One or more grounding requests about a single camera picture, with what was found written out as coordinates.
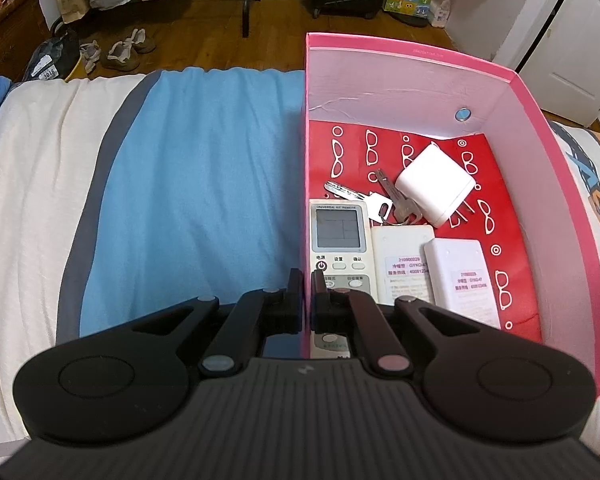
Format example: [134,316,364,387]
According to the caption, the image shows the red glasses-print paper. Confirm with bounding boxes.
[310,120,544,344]

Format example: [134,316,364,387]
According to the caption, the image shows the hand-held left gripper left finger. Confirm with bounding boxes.
[130,268,305,380]

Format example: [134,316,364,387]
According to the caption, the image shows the grey sneaker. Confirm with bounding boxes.
[79,41,102,75]

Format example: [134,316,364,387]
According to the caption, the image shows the white folding-plug charger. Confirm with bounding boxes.
[396,142,477,227]

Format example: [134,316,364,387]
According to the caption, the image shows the white labelled remote control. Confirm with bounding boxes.
[422,238,502,329]

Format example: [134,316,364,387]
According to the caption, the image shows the white door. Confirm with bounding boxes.
[494,0,600,128]

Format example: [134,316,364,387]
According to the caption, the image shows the brass key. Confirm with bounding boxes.
[374,170,423,225]

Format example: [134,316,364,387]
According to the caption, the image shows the long white remote control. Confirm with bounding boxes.
[309,200,372,361]

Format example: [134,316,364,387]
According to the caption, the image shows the silver key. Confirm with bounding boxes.
[324,180,367,201]

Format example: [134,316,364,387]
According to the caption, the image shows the black bag with white label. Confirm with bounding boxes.
[24,30,82,82]

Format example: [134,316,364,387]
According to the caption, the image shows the pair of brown shoes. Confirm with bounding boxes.
[104,40,142,72]

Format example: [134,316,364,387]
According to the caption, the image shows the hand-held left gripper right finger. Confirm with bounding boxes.
[314,271,481,380]

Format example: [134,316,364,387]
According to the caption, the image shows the pink cardboard box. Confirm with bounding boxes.
[302,31,600,402]

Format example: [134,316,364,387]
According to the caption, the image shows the key with white head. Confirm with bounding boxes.
[366,192,395,222]

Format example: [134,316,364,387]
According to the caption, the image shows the cream labelled remote control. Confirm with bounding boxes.
[371,224,437,307]

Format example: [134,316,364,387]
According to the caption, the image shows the beige sneaker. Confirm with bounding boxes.
[129,29,157,54]

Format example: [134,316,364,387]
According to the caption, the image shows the dark wooden cabinet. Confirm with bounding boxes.
[0,0,52,82]

